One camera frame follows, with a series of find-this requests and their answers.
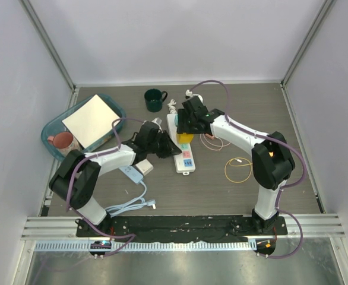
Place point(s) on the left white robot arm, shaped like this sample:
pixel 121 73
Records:
pixel 76 177

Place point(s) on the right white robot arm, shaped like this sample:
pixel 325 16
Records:
pixel 272 162

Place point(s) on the white square board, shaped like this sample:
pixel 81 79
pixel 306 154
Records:
pixel 91 121

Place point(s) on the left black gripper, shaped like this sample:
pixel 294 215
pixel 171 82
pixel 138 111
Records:
pixel 170 149

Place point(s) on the white power strip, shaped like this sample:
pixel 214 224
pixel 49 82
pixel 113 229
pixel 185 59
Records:
pixel 184 162

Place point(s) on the pink mug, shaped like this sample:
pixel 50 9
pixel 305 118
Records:
pixel 64 142

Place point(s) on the yellow cube socket adapter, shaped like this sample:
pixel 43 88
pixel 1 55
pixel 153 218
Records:
pixel 184 138

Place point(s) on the white usb charger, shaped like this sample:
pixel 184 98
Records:
pixel 145 167

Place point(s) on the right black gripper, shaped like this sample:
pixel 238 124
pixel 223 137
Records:
pixel 182 126

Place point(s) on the pink charger plug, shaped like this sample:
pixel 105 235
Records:
pixel 210 136

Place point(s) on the dark green mug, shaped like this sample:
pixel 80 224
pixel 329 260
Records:
pixel 154 99

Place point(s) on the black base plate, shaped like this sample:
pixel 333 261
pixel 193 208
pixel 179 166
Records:
pixel 186 229

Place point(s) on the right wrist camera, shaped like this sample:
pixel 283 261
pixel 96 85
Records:
pixel 189 94

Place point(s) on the light blue power strip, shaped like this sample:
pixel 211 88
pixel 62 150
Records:
pixel 132 173

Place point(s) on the teal plastic tray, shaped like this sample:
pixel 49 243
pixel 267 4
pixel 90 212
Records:
pixel 56 126

